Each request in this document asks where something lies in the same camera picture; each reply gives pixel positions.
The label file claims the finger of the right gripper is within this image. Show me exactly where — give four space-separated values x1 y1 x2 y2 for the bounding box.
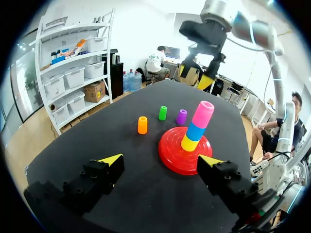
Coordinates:
197 52 227 91
178 57 198 79

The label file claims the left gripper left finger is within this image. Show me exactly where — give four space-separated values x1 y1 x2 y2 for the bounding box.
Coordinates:
59 153 125 216

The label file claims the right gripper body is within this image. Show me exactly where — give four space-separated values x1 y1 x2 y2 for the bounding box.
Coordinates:
179 20 228 58

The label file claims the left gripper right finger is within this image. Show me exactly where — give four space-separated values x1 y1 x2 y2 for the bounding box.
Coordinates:
196 154 259 215

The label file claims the red round base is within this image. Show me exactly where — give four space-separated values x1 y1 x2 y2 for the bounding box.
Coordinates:
158 126 213 176

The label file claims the person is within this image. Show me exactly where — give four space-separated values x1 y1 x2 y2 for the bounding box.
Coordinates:
249 91 305 166
145 46 171 81

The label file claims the pink cylinder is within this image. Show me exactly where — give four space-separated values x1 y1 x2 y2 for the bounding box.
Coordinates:
191 100 215 129

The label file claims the purple cylinder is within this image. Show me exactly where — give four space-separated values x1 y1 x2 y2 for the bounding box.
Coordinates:
175 109 188 125

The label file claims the yellow cylinder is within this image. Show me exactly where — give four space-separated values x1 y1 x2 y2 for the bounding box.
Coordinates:
180 134 200 152

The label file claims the green cylinder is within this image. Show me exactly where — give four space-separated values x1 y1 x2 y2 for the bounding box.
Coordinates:
158 105 168 121

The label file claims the blue cylinder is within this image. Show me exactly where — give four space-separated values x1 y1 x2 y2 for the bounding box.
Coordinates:
186 121 207 141

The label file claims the orange cylinder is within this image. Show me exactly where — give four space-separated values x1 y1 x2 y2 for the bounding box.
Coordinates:
137 116 148 134

